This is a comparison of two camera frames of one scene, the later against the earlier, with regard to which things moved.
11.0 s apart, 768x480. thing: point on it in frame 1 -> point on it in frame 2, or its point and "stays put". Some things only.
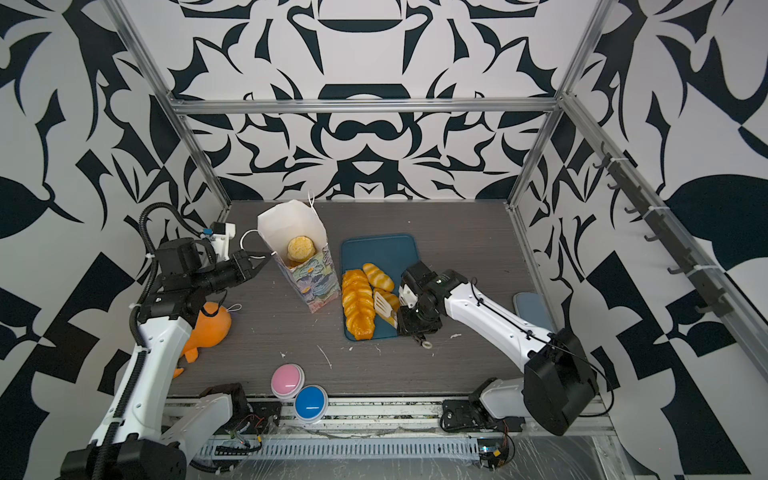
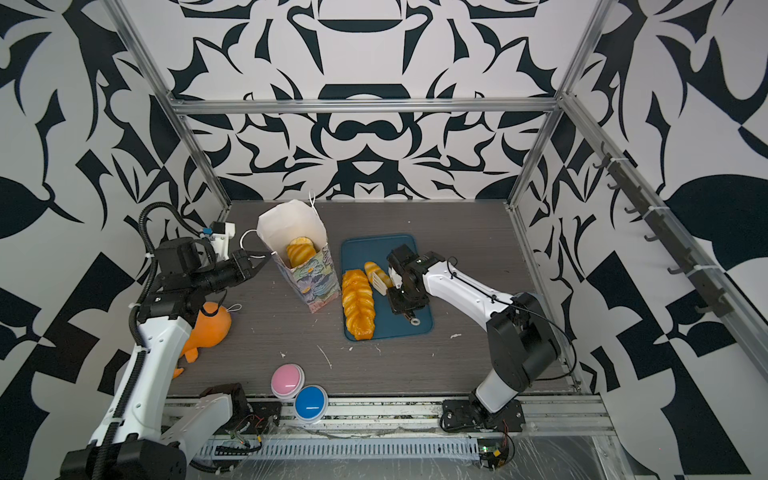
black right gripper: [405, 323] -> [397, 306]
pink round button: [287, 380] stays put
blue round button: [310, 403] stays put
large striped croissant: [394, 302] -> [299, 254]
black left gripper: [241, 265] stays put
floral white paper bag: [297, 242] stays put
